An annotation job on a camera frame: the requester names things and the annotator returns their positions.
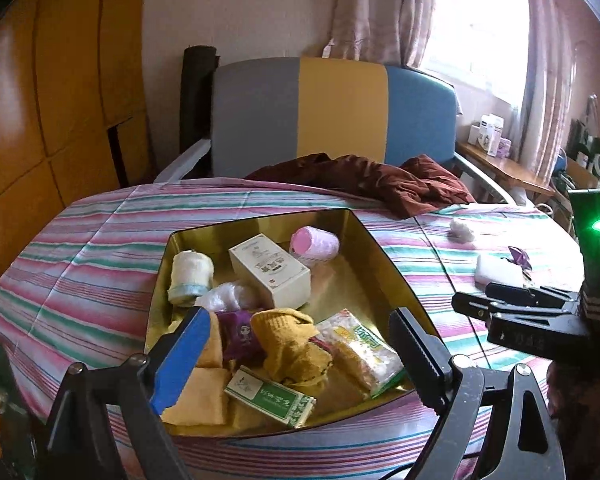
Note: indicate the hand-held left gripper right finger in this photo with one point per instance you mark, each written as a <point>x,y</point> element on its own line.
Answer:
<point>420,360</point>

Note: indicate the cluttered storage shelf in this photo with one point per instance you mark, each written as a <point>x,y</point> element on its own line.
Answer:
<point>580,170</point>

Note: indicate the grey bed rail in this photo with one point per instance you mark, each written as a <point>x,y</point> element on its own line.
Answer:
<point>480,180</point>

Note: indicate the yellow wafer snack packet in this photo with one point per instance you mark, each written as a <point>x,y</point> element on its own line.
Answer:
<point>362,350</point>

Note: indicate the white bed frame rail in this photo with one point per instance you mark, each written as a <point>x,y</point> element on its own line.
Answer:
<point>182,162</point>

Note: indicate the black hanging bag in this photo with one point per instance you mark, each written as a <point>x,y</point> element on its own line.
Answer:
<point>587,140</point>

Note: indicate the tall white box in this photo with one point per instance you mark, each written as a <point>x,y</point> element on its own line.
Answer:
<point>492,132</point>

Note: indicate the purple snack packet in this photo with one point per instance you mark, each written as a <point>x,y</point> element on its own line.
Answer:
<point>520,257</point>
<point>237,332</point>

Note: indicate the pink paper roll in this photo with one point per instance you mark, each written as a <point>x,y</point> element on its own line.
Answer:
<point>314,245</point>

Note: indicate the yellow sponge cloth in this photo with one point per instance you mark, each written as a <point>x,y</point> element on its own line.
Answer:
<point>202,397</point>
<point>209,342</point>

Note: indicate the pink patterned curtain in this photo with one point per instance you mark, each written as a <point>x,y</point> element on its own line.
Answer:
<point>375,5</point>
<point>550,85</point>

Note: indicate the white crumpled wrapper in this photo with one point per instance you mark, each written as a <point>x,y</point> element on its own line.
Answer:
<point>462,230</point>

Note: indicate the white tissue pack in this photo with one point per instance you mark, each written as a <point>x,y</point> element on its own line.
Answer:
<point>497,270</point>

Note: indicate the gold metal tin tray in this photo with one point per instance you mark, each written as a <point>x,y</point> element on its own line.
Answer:
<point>340,280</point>

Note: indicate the white towel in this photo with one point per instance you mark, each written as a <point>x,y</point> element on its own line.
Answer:
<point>190,277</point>

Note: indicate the striped bed sheet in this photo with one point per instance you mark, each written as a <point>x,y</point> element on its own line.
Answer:
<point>90,260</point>

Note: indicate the wooden desk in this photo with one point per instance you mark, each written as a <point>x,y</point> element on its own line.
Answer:
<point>510,172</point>

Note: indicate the grey yellow blue headboard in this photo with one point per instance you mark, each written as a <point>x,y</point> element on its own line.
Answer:
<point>330,115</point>

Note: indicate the maroon crumpled cloth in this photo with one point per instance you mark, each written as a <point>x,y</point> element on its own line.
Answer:
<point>370,180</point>

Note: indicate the wooden wardrobe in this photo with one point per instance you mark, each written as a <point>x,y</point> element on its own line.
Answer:
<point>55,110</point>

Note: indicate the small white box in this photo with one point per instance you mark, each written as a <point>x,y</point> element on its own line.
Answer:
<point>474,135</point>

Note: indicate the bright window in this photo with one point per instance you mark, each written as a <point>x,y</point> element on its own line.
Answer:
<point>480,25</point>

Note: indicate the white printed carton box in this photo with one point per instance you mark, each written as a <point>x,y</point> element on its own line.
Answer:
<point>270,271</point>

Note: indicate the yellow knitted sock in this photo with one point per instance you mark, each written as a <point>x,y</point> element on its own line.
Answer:
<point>292,347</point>

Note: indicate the purple box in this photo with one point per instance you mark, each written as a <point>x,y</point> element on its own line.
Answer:
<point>505,146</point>

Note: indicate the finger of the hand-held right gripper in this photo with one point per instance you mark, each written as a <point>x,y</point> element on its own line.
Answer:
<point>520,297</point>
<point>535,335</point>

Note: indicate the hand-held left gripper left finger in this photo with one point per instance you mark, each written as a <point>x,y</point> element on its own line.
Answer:
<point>180,355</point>

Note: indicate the clear crumpled plastic bag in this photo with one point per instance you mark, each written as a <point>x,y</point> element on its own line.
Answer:
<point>230,297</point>

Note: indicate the green and white carton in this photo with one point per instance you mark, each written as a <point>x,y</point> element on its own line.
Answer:
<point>270,397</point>

